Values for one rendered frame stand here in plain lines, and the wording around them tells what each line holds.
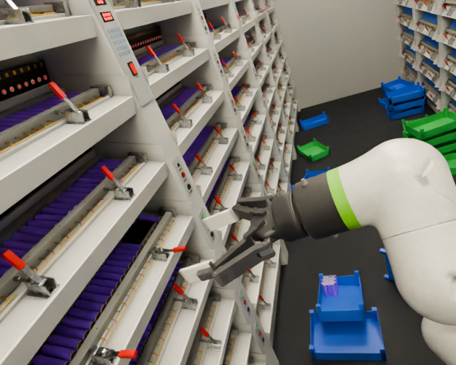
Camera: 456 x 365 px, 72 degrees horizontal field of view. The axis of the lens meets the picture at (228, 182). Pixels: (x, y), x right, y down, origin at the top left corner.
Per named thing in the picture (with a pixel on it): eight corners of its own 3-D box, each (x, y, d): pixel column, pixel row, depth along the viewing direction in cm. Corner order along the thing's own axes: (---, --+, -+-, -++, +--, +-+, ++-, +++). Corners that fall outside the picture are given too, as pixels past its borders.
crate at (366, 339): (378, 318, 145) (376, 306, 141) (387, 361, 128) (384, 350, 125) (313, 319, 156) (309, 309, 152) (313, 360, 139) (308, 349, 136)
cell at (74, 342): (56, 337, 63) (85, 343, 62) (50, 345, 61) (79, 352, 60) (53, 332, 62) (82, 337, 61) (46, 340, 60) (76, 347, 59)
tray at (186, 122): (224, 99, 147) (222, 69, 139) (179, 160, 97) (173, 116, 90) (183, 98, 151) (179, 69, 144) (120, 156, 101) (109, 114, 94)
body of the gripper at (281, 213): (313, 248, 47) (260, 263, 51) (313, 213, 54) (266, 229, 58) (290, 210, 44) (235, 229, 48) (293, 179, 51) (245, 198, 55)
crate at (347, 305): (321, 287, 170) (318, 273, 169) (361, 284, 163) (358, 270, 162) (319, 321, 143) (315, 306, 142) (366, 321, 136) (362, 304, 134)
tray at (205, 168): (237, 136, 155) (237, 108, 148) (203, 208, 105) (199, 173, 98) (198, 134, 159) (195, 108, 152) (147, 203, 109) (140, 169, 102)
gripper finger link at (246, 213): (260, 214, 51) (266, 208, 52) (229, 205, 61) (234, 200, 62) (272, 232, 53) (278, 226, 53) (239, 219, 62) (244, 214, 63)
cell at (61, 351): (49, 347, 61) (78, 353, 60) (42, 355, 60) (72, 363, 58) (45, 341, 60) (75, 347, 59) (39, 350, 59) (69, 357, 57)
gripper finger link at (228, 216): (230, 209, 60) (231, 207, 61) (201, 221, 63) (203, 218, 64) (238, 221, 61) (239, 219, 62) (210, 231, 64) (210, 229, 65)
